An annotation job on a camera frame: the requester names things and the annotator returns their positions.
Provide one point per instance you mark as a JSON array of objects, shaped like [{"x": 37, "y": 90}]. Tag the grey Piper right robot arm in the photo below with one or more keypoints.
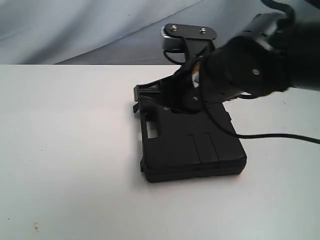
[{"x": 273, "y": 53}]

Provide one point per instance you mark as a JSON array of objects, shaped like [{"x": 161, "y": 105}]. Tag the black plastic carrying case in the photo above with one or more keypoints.
[{"x": 177, "y": 146}]

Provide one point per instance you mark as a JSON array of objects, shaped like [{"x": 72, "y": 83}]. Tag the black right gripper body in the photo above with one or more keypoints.
[{"x": 201, "y": 80}]

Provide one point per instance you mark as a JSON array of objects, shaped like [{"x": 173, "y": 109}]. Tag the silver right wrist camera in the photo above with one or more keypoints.
[{"x": 173, "y": 35}]

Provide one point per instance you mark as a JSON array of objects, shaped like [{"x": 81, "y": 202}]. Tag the white backdrop cloth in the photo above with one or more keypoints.
[{"x": 109, "y": 32}]

